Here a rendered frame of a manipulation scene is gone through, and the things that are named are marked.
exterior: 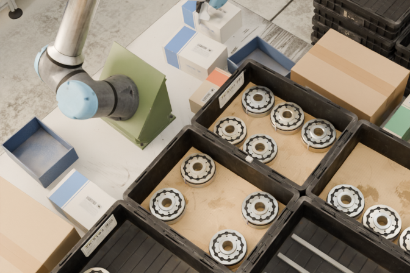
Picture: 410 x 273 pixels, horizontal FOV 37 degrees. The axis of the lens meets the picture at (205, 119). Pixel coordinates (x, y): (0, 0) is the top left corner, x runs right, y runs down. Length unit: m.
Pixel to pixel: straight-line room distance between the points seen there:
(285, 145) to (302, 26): 1.49
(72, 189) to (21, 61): 1.57
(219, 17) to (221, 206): 0.77
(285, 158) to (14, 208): 0.79
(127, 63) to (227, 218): 0.61
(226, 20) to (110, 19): 1.31
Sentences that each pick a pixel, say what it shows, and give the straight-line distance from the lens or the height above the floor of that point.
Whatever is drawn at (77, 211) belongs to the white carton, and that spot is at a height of 0.79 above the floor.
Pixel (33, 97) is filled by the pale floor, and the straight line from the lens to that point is 3.23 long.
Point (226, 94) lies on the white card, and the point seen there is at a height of 0.89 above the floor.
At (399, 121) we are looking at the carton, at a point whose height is 0.82.
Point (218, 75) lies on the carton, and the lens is 2.11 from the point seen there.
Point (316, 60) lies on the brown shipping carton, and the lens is 2.03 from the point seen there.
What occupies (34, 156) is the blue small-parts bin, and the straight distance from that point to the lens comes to 2.15.
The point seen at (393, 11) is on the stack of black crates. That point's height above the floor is 0.49.
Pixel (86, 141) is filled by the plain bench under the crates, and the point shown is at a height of 0.70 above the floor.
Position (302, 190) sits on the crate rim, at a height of 0.93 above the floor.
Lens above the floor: 2.43
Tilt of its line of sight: 56 degrees down
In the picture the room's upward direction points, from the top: 9 degrees counter-clockwise
